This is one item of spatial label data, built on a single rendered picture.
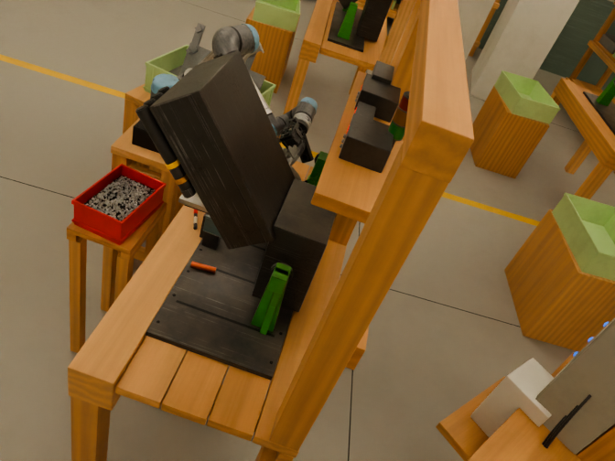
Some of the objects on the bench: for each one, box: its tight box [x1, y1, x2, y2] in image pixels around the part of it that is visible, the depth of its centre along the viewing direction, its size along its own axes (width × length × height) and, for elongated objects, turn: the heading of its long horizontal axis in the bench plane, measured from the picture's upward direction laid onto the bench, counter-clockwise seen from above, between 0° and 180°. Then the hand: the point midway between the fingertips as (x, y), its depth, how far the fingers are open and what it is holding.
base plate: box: [146, 238, 293, 381], centre depth 205 cm, size 42×110×2 cm, turn 150°
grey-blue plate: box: [201, 215, 221, 250], centre depth 193 cm, size 10×2×14 cm, turn 60°
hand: (287, 165), depth 194 cm, fingers closed on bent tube, 3 cm apart
